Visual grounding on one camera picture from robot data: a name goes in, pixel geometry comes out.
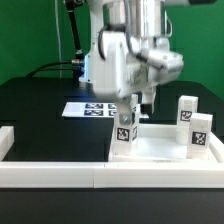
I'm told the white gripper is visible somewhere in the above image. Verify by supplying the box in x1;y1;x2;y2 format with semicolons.
93;31;156;125

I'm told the white square table top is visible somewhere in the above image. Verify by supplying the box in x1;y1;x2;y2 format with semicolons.
108;124;224;164

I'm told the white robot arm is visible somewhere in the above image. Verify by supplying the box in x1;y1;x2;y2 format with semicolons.
64;0;217;126

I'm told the white U-shaped fence wall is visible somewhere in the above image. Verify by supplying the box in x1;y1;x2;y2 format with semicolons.
0;126;224;188

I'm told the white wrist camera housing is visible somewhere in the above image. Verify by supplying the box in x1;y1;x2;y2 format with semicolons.
146;49;184;86

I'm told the white sheet with markers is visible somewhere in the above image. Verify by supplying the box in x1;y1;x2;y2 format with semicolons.
61;102;150;120

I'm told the black cable bundle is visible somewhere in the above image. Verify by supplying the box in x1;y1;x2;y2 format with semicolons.
26;0;85;78

